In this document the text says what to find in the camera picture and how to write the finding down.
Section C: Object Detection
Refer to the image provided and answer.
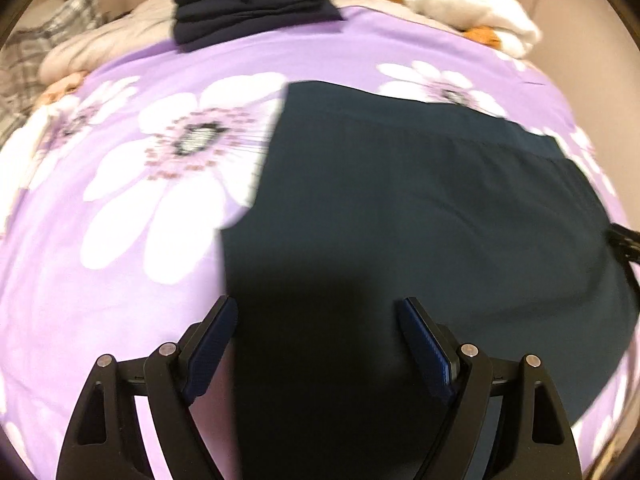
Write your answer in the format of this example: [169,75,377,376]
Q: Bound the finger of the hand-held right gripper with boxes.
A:
[604,224,640,267]

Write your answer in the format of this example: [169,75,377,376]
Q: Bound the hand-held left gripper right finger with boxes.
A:
[396,297,583,480]

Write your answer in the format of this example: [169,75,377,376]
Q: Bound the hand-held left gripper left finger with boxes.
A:
[55,296,240,480]

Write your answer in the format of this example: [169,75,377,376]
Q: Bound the dark navy zip jacket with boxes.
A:
[221,80,640,480]

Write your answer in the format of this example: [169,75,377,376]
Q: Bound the stack of folded navy clothes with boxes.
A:
[171,0,346,53]

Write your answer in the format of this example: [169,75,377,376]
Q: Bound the purple floral bedsheet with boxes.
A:
[0,5,636,480]

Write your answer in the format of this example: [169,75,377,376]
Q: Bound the white plush toy orange feet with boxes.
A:
[320,0,543,58]

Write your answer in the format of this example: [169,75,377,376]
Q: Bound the peach floral cloth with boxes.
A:
[35,71,91,106]

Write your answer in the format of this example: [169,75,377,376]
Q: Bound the pale pink quilt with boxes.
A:
[39,0,177,82]

